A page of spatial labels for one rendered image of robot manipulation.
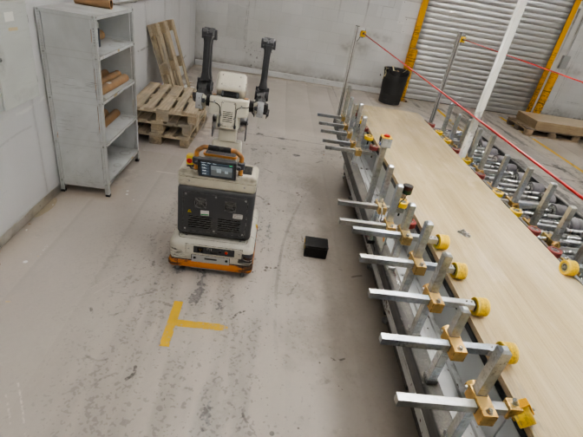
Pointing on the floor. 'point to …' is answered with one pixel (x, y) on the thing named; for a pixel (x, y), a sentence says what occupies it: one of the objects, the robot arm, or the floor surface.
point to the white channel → (493, 75)
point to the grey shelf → (79, 171)
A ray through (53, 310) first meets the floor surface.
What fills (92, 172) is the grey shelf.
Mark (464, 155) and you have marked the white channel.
